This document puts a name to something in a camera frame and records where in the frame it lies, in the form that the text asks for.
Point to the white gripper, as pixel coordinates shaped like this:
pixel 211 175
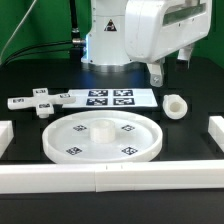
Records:
pixel 157 28

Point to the white round table top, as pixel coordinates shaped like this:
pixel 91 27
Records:
pixel 102 136

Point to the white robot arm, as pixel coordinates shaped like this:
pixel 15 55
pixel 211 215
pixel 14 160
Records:
pixel 105 42

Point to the white marker sheet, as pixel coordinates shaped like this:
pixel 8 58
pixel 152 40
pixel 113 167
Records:
pixel 112 98

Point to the white cross-shaped table base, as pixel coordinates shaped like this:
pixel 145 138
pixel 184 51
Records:
pixel 41 100

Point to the white front rail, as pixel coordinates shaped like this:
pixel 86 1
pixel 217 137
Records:
pixel 49 178

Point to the white left bracket block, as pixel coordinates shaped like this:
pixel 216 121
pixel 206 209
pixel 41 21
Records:
pixel 6 135

